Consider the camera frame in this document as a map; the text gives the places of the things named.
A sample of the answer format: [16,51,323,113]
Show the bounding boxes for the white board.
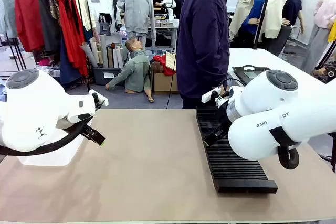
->
[226,0,240,12]

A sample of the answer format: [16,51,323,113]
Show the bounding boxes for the black tripod legs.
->
[309,132,336,174]

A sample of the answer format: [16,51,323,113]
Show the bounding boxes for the red hanging dress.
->
[56,0,89,77]

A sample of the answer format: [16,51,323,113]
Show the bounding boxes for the white table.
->
[227,47,331,96]

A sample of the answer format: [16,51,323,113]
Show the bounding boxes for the mannequin in cream jacket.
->
[264,0,305,57]

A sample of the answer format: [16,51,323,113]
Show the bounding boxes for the black tray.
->
[232,65,271,79]

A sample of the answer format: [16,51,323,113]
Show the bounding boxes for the mannequin in pink sweater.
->
[301,0,336,74]

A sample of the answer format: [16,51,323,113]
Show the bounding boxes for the red cloth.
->
[153,55,177,76]

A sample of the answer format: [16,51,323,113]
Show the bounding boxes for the red hanging shirt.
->
[14,0,45,53]

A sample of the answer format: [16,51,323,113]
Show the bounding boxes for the cardboard box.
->
[153,71,179,93]

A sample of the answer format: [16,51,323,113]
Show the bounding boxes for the navy hanging garment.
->
[59,35,82,86]

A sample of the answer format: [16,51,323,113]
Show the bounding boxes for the black hanging garment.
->
[38,0,62,57]

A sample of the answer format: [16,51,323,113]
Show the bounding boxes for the cream hanging garment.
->
[76,0,92,32]

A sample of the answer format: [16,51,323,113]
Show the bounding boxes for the mannequin in grey hoodie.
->
[115,0,158,49]

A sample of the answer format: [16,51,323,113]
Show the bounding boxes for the mannequin in beige jacket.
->
[228,0,268,41]

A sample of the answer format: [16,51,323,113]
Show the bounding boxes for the torso mannequin in green jacket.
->
[104,37,155,103]

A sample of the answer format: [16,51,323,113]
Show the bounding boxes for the grey fabric roll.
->
[80,41,99,68]

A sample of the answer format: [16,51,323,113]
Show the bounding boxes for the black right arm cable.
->
[277,144,300,170]

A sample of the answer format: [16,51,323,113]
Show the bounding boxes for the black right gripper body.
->
[216,100,233,133]

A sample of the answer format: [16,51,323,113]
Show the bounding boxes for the grey hanging sweater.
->
[0,0,20,40]

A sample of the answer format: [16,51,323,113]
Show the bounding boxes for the person in purple jacket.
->
[176,0,231,110]

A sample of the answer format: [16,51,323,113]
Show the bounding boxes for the black slotted PCB rack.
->
[195,108,278,194]

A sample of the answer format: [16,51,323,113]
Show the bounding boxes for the clear plastic box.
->
[17,129,85,167]

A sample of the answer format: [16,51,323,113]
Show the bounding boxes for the grey storage bin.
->
[93,66,124,86]

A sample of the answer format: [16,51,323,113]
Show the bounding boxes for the black tripod pole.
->
[253,0,272,50]

